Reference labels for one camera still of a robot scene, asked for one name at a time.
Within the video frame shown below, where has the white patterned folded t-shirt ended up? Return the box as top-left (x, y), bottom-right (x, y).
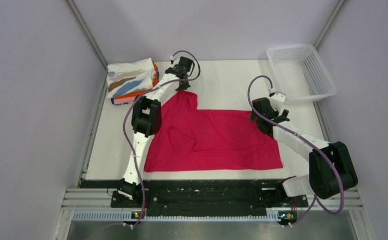
top-left (106, 57), bottom-right (156, 99)

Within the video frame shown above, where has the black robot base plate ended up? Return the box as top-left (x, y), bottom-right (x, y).
top-left (80, 179), bottom-right (311, 217)

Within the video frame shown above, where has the aluminium rail frame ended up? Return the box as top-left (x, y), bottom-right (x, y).
top-left (61, 188), bottom-right (363, 211)

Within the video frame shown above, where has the pink folded t-shirt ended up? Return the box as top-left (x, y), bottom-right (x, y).
top-left (111, 95), bottom-right (140, 105)

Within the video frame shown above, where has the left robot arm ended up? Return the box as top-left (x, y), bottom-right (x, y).
top-left (117, 56), bottom-right (201, 208)

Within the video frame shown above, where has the orange folded t-shirt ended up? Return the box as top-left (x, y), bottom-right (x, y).
top-left (113, 61), bottom-right (159, 102)

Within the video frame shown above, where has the blue folded t-shirt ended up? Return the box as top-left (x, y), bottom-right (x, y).
top-left (111, 69), bottom-right (159, 105)

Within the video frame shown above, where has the white plastic basket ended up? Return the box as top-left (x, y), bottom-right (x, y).
top-left (266, 44), bottom-right (337, 104)

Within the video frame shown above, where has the white slotted cable duct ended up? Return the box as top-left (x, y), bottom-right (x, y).
top-left (72, 210), bottom-right (281, 222)

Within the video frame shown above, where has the crimson red t-shirt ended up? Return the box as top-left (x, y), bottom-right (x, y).
top-left (144, 91), bottom-right (283, 173)

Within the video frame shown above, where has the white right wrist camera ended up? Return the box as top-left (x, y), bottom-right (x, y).
top-left (268, 91), bottom-right (286, 112)

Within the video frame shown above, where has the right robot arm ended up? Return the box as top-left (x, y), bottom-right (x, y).
top-left (250, 97), bottom-right (358, 206)

